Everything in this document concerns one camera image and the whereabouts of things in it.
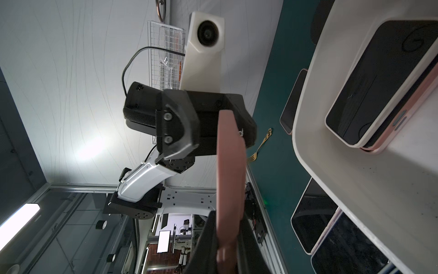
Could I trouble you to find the white plastic storage box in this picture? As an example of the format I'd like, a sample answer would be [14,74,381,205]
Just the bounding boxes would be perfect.
[293,1,438,274]

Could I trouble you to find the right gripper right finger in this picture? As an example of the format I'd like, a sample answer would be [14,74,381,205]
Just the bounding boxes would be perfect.
[237,215,271,274]

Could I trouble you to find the white wire basket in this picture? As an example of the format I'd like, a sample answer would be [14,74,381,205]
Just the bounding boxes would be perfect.
[147,21,185,90]

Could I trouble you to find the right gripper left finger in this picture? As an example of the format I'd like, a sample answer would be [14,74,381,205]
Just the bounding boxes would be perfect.
[183,211,217,274]

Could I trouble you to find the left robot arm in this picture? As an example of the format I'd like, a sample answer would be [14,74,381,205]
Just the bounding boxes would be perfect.
[108,82,257,219]

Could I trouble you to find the aluminium front rail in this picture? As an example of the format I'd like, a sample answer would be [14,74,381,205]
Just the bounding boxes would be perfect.
[245,166,288,274]

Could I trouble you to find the gold fork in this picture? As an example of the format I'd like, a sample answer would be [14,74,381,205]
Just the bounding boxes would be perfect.
[246,128,272,163]

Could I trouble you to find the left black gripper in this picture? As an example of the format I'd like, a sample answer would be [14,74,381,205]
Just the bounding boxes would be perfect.
[123,82,257,173]

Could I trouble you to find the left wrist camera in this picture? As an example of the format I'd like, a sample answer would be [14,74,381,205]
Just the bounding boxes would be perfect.
[180,11,225,93]

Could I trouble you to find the phone front row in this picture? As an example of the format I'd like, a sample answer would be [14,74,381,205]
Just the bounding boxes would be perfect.
[290,178,338,255]
[216,110,246,274]

